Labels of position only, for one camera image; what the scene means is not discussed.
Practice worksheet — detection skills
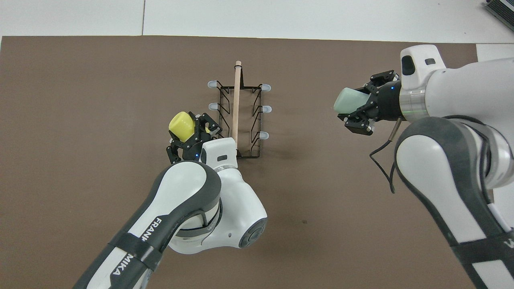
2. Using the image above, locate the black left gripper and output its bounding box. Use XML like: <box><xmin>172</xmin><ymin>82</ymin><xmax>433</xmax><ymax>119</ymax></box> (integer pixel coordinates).
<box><xmin>166</xmin><ymin>114</ymin><xmax>223</xmax><ymax>165</ymax></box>

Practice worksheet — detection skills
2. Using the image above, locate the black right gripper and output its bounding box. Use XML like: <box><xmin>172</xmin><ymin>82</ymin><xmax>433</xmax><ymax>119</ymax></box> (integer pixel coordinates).
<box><xmin>337</xmin><ymin>70</ymin><xmax>402</xmax><ymax>136</ymax></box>

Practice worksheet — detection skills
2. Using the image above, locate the yellow cup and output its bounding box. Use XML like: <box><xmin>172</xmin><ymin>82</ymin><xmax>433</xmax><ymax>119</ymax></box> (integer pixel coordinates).
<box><xmin>168</xmin><ymin>111</ymin><xmax>210</xmax><ymax>143</ymax></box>

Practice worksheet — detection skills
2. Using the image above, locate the pale green cup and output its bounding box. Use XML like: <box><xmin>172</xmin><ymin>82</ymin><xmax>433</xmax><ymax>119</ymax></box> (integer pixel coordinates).
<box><xmin>333</xmin><ymin>88</ymin><xmax>372</xmax><ymax>114</ymax></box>

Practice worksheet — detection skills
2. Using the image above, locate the brown table mat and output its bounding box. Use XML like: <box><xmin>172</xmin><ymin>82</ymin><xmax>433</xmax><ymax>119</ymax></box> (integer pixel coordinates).
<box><xmin>0</xmin><ymin>35</ymin><xmax>507</xmax><ymax>289</ymax></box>

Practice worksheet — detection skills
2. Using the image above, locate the grey ribbed device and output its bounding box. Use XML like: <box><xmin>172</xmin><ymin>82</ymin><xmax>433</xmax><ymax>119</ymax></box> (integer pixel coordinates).
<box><xmin>483</xmin><ymin>0</ymin><xmax>514</xmax><ymax>21</ymax></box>

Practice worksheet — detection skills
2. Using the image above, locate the black wire cup rack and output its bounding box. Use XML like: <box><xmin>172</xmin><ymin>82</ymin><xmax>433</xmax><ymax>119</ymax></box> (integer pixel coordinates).
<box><xmin>207</xmin><ymin>61</ymin><xmax>272</xmax><ymax>159</ymax></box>

